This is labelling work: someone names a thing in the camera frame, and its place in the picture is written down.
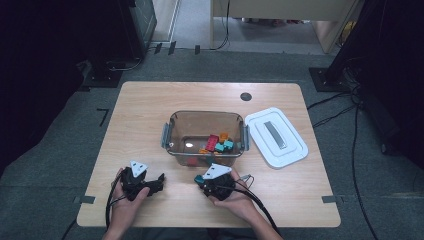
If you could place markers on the black stand base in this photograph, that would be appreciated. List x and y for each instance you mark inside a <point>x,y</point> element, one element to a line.
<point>103,78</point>
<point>320,78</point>

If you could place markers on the light wooden desk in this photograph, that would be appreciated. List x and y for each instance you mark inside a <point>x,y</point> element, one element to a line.
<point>286,8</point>

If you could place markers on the person's right hand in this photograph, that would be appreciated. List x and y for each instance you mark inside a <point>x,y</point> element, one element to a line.
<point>238,205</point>

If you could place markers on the white plastic box lid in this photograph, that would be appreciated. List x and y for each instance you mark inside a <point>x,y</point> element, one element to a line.
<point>276,136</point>

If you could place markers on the black cabinet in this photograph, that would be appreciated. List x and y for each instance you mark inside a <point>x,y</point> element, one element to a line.
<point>136,23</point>

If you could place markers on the red toy block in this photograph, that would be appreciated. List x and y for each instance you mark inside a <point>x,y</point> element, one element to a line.
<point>212,142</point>

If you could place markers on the round grey table grommet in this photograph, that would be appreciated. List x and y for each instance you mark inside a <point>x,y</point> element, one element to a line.
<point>246,96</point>

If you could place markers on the grey tape strip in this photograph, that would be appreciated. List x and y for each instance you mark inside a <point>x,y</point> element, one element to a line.
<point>85,200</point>
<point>329,199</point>

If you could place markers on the clear plastic storage box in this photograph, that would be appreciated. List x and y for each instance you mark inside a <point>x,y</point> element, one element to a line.
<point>200,125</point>

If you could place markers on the dark curtain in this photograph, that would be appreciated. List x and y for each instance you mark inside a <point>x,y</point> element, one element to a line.
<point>393,50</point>
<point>40,66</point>

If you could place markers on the teal toy block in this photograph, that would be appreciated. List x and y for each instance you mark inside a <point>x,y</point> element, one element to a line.
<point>228,144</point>
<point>220,147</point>
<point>199,179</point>

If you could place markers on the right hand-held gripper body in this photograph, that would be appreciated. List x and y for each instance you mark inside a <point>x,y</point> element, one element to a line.
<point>218,181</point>

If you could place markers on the black tape strip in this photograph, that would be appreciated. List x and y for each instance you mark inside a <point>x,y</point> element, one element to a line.
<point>172,48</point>
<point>157,48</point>
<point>197,49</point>

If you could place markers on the person's left hand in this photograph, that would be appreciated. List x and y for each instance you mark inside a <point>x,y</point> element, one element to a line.
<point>122,211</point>

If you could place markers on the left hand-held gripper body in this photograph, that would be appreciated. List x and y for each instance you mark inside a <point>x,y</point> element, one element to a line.
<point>134,180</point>

